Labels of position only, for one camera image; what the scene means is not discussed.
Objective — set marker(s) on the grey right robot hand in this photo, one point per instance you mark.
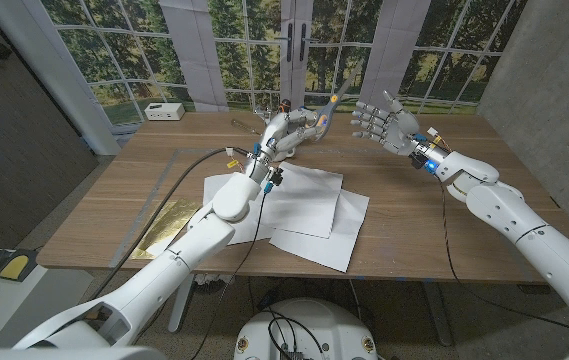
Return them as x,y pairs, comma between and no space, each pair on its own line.
401,130

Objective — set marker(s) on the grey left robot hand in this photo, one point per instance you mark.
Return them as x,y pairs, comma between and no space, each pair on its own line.
276,132

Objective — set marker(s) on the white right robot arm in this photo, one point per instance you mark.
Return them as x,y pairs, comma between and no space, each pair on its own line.
524,220

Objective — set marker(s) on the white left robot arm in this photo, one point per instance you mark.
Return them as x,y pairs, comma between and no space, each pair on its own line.
164,270

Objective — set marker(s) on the white mug with tools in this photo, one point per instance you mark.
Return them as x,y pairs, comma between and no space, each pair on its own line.
285,105

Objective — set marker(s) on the silver metal wrench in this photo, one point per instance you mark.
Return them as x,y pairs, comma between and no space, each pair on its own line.
264,115

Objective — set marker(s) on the creased white paper sheet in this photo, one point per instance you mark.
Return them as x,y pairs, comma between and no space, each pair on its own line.
309,200

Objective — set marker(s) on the printed window forest backdrop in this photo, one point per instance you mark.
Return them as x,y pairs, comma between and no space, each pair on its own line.
194,60

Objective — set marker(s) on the white power strip box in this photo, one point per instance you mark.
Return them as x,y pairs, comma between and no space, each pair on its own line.
164,111

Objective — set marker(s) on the large white paper sheet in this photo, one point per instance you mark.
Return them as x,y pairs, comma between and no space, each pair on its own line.
334,247

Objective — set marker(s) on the gold foil sheet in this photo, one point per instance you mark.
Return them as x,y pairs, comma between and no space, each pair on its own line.
169,225

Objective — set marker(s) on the grey table leg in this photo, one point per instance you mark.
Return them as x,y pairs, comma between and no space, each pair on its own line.
439,315

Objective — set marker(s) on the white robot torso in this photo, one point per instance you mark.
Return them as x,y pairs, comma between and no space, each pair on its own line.
309,325

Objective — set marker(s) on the white table leg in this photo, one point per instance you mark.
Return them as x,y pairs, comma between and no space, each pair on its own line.
180,310

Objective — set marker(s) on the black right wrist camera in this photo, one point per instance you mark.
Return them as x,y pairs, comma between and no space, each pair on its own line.
418,161

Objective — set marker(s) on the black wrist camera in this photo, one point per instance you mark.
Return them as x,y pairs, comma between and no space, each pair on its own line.
276,176
418,161

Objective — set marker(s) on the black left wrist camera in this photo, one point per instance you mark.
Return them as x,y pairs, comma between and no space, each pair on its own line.
276,176

